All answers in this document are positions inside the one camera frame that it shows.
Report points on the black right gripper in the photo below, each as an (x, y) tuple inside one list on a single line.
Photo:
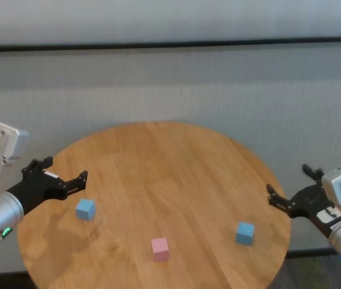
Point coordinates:
[(308, 203)]

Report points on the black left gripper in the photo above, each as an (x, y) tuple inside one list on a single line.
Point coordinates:
[(36, 189)]

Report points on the light blue cube block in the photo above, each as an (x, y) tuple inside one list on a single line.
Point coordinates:
[(85, 210), (244, 234)]

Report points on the pink cube block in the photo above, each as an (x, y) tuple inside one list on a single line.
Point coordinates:
[(160, 250)]

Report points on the black floor strip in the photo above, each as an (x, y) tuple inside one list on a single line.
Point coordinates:
[(308, 253), (1, 277)]

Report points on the black wall strip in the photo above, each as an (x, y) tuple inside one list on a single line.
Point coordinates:
[(170, 45)]

